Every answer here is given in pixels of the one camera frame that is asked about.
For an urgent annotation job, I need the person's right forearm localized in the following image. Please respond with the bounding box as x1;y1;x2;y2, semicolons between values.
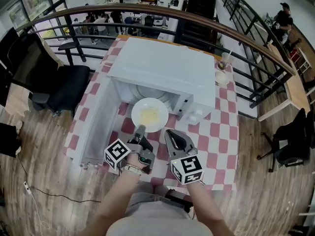
188;181;235;236

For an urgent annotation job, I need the person's grey shirt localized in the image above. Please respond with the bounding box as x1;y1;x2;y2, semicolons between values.
105;182;213;236

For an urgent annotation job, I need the person's left hand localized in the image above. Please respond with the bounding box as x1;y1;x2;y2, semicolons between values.
125;152;146;169

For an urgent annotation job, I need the white cable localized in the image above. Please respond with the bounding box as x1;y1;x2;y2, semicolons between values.
30;193;50;231

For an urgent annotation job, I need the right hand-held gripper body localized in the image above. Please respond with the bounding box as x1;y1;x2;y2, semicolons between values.
168;148;204;185

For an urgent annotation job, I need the wooden table with white legs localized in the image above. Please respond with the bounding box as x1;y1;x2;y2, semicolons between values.
257;44;312;123

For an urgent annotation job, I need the black office chair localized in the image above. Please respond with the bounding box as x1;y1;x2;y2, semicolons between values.
257;108;315;174
11;32;91;119

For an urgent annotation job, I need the white frame table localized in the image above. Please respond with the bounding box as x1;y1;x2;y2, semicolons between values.
289;45;313;71

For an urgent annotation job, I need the group of people downstairs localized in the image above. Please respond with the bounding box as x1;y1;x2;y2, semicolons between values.
72;7;171;44

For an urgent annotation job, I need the black waist pouch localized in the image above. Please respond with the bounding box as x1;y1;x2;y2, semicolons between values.
165;189;195;213

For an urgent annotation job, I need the black cable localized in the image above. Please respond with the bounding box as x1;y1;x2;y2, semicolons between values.
16;153;102;204

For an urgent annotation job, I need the clear plastic cup with straw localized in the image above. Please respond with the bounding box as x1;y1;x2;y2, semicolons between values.
217;49;234;71

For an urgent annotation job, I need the white microwave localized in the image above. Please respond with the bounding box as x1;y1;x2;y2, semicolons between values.
78;36;217;168

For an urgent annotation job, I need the white plate with food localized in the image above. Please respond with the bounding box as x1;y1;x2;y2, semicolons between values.
131;97;169;133

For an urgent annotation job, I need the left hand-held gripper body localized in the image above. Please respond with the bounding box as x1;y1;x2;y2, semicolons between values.
104;138;156;175

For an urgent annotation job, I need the red white checkered tablecloth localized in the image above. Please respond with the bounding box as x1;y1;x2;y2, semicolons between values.
64;37;240;192

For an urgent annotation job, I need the pale bracelet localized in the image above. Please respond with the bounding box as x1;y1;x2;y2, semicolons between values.
122;163;144;177

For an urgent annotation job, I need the wooden-topped black railing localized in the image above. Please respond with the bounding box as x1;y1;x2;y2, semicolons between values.
14;3;296;110

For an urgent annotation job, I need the black metal railing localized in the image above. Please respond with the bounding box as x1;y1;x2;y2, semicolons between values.
217;0;274;49

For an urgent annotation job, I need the person's left forearm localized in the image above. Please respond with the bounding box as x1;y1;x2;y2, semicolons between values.
84;172;140;236

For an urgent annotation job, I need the black monitor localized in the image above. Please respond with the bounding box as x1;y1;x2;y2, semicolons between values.
0;27;21;108

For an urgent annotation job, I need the small white bowl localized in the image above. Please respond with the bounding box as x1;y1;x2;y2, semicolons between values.
214;71;230;87

